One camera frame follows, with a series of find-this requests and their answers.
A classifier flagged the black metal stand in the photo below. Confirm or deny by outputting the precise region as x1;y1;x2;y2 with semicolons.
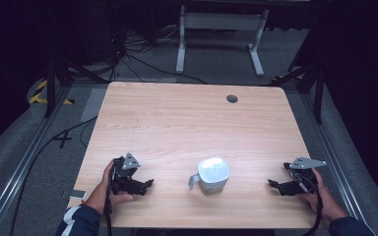
269;63;326;125
42;53;110;119

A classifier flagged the grey floor plate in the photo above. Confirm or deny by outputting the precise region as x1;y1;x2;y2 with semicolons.
80;87;108;123

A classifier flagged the person's right hand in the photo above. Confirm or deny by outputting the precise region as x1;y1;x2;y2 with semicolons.
297;168;349;222

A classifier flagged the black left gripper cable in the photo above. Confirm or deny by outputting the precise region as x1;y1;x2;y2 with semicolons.
102;158;117;236

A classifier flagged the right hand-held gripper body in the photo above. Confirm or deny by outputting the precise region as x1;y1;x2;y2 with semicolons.
283;156;328;197

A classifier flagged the black floor cable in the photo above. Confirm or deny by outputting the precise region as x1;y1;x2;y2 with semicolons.
9;115;98;236

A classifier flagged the person's left hand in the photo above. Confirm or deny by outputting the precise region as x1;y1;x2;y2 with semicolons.
84;159;135;216

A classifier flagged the bundle of floor cables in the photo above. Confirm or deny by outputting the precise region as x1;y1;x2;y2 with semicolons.
109;24;208;86

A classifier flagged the white lidded jug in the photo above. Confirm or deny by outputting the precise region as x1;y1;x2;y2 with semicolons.
187;156;231;198

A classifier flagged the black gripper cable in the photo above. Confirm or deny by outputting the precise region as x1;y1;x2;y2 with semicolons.
102;158;117;236
289;171;325;236

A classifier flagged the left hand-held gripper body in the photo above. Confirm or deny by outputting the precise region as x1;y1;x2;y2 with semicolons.
110;151;142;195

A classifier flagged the aluminium floor rail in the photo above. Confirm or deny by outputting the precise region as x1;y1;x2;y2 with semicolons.
299;91;367;224
0;86;73;236

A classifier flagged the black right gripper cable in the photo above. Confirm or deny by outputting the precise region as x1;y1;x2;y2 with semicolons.
289;171;325;236

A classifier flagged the white metal table frame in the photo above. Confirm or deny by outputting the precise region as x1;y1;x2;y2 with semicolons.
175;4;271;78

